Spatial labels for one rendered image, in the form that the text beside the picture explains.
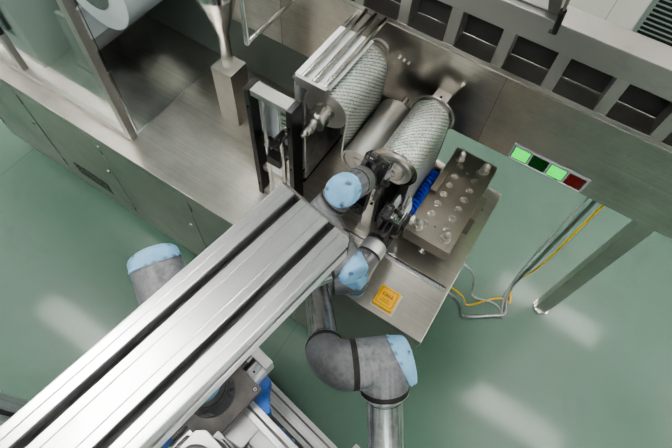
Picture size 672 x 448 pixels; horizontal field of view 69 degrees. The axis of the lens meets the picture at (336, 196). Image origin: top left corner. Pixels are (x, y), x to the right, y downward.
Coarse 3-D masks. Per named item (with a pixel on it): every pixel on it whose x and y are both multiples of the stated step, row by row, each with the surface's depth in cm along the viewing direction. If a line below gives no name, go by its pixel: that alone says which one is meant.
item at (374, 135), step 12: (384, 108) 160; (396, 108) 159; (372, 120) 158; (384, 120) 156; (396, 120) 158; (360, 132) 156; (372, 132) 154; (384, 132) 155; (348, 144) 155; (360, 144) 151; (372, 144) 152; (384, 144) 154; (348, 156) 155; (360, 156) 151; (348, 168) 159
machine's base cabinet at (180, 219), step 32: (0, 96) 236; (32, 128) 248; (64, 128) 214; (64, 160) 259; (96, 160) 223; (128, 192) 234; (160, 192) 204; (160, 224) 246; (192, 224) 212; (224, 224) 187; (352, 320) 186
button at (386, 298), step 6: (384, 288) 160; (390, 288) 161; (378, 294) 159; (384, 294) 159; (390, 294) 159; (396, 294) 160; (378, 300) 158; (384, 300) 158; (390, 300) 158; (396, 300) 159; (378, 306) 159; (384, 306) 157; (390, 306) 157; (390, 312) 157
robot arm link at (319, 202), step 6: (318, 198) 116; (324, 198) 115; (312, 204) 117; (318, 204) 116; (324, 204) 115; (324, 210) 115; (330, 210) 115; (336, 210) 115; (330, 216) 115; (336, 216) 116; (336, 222) 115; (342, 222) 116; (342, 228) 115
